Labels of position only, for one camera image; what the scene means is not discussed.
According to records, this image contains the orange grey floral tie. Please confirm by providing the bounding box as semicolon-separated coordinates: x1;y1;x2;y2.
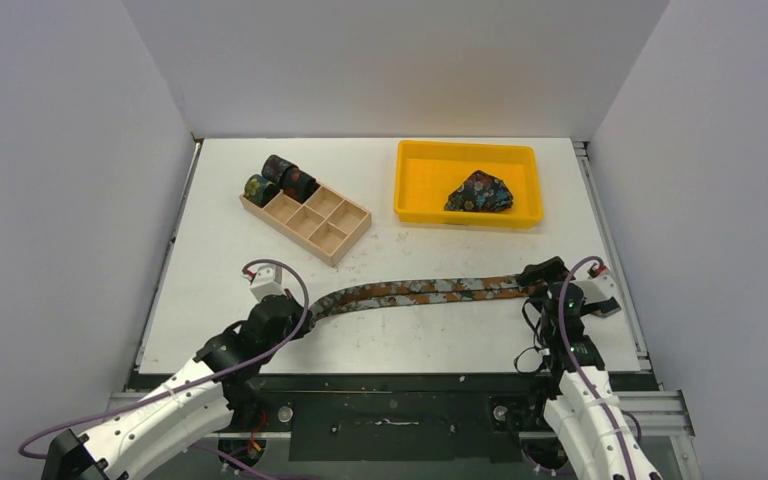
310;275;548;321

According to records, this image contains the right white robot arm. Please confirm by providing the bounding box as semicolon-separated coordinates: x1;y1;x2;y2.
516;257;661;479

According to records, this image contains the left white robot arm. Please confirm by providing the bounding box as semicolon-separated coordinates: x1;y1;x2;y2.
42;295;313;479

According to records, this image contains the wooden compartment tray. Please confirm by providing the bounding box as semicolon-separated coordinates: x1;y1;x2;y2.
239;186;372;267

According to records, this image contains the dark floral folded tie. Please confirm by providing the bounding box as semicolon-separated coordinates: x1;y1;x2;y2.
444;170;514;213

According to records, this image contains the yellow floral rolled tie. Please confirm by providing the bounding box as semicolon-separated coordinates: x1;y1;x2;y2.
243;174;281;208

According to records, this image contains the red patterned rolled tie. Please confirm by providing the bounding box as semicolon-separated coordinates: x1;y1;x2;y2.
281;167;319;204

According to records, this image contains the dark rolled tie rear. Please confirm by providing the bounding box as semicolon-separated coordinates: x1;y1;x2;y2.
261;154;297;187

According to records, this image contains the yellow plastic bin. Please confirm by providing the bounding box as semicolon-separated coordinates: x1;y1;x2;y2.
394;140;544;229

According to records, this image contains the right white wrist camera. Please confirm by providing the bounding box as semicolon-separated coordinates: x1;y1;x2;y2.
572;268;620;304

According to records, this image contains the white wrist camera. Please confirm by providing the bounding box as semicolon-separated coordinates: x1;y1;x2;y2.
572;268;620;304
243;264;285;302

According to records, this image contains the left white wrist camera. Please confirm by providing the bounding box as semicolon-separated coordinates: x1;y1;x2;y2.
243;264;285;302

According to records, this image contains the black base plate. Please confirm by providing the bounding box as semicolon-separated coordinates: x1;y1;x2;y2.
218;373;568;469

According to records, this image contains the aluminium frame rail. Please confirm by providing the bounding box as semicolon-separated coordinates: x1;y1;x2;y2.
89;390;707;480

